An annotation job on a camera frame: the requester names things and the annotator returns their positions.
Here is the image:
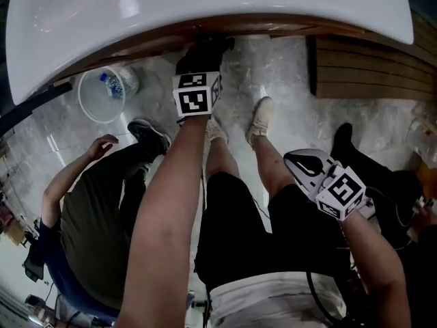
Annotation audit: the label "person's right leg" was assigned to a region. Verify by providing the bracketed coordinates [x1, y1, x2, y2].
[252, 135, 298, 201]

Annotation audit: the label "person's left leg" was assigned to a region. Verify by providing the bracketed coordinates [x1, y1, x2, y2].
[203, 137, 242, 184]

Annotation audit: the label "person's leg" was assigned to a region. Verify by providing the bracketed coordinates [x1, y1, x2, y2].
[252, 135, 298, 201]
[203, 137, 242, 184]

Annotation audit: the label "brown wooden cabinet doors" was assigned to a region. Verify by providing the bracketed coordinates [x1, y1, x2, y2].
[51, 12, 414, 85]

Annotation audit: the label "thin white cable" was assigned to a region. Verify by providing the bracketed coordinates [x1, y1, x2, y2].
[365, 185, 416, 228]

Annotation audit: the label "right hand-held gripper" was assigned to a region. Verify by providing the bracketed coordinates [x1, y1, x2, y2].
[283, 148, 376, 222]

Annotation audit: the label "person's beige shoe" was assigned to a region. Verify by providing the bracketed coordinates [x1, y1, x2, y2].
[245, 96, 275, 147]
[205, 113, 229, 145]

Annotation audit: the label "person's right beige shoe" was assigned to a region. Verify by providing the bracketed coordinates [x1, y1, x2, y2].
[245, 96, 275, 147]

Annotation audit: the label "person's black shorts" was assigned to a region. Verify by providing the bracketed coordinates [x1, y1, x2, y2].
[194, 171, 358, 290]

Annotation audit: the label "brown slatted wooden panel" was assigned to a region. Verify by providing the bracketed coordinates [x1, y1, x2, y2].
[306, 34, 437, 103]

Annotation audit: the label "person's white shirt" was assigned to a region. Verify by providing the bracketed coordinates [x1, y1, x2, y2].
[208, 271, 346, 328]

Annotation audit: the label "person's left beige shoe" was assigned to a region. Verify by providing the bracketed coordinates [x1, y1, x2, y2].
[205, 113, 229, 145]

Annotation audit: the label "dark cloth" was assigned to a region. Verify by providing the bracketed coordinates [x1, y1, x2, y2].
[175, 34, 236, 77]

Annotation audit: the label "clear plastic bag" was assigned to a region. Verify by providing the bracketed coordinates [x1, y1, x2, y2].
[406, 102, 437, 160]

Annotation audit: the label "thick black cable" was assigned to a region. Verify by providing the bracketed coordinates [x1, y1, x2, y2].
[306, 271, 346, 324]

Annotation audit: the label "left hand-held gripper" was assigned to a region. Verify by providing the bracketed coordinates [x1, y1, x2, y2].
[172, 70, 223, 120]

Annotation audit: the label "translucent white waste bin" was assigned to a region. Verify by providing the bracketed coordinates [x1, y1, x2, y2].
[77, 66, 140, 124]

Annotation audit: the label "person's right forearm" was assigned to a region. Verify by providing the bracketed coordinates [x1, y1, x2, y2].
[339, 210, 412, 328]

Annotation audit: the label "person's left forearm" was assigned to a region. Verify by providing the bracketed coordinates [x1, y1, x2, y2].
[117, 113, 214, 328]

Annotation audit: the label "clear plastic bottle blue cap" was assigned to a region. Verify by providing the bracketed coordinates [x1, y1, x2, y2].
[99, 73, 124, 99]

